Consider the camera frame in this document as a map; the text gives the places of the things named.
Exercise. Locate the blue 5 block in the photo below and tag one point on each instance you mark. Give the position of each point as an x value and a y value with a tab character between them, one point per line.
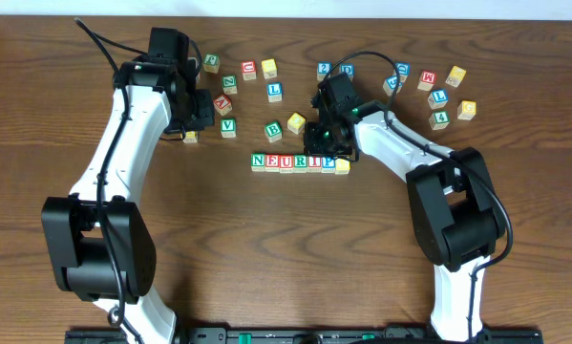
392	84

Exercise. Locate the green R block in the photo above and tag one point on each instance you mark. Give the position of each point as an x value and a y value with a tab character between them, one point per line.
300	164

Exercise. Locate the blue P block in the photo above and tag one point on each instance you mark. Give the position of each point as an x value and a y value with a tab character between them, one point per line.
328	165

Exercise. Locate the yellow K block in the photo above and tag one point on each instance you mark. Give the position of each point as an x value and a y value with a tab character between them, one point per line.
191	137

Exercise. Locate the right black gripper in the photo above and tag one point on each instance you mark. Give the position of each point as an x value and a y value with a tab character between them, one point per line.
317	141

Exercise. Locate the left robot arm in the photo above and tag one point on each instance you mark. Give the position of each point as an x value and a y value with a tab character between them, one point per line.
99	246

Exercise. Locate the yellow O block lower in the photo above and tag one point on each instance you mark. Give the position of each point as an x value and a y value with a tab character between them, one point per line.
296	123

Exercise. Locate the red I block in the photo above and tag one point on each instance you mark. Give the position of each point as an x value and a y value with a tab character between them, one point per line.
314	164

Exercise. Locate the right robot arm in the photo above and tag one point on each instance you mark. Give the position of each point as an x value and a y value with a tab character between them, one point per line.
459	222

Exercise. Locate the blue 2 block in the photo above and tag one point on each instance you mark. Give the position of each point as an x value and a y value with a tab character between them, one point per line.
323	69

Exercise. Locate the blue D block right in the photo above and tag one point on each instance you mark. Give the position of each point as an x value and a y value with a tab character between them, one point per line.
403	70

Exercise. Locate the blue L block right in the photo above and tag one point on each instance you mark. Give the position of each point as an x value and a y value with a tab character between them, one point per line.
438	99

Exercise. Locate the green B block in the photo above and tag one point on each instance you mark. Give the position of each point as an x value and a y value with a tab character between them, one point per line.
273	131

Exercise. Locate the yellow S block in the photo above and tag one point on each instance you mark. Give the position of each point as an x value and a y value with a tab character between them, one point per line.
342	167

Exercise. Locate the blue d block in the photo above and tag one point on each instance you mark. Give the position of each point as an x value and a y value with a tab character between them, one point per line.
347	69
403	70

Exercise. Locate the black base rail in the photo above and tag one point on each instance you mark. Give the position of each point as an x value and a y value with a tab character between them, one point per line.
392	334

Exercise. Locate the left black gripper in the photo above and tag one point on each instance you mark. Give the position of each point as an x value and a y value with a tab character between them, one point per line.
202	111

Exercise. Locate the blue l block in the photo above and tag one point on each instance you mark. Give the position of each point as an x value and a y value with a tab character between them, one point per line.
438	99
274	92

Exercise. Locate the yellow G block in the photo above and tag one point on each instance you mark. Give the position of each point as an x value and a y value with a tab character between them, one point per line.
466	110

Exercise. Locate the yellow block top row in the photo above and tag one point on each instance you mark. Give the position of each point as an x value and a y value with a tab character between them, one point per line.
269	68

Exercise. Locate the red M block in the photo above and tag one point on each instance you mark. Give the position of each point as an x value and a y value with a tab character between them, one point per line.
426	81

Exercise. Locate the red A block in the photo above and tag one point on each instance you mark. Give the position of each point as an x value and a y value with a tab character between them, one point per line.
223	104

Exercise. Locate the red E block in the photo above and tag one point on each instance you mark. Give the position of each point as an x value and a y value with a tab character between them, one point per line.
272	163

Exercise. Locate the green V block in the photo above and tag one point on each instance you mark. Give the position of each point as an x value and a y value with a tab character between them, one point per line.
228	128

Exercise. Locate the green N block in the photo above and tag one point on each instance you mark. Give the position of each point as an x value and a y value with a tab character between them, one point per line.
258	162

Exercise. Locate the green 4 block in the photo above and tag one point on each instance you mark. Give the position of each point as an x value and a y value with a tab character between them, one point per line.
439	120

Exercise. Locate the green Z block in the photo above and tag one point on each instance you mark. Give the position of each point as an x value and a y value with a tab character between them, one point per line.
229	84

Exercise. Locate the yellow block far right top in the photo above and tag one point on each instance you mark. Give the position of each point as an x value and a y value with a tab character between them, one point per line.
455	76

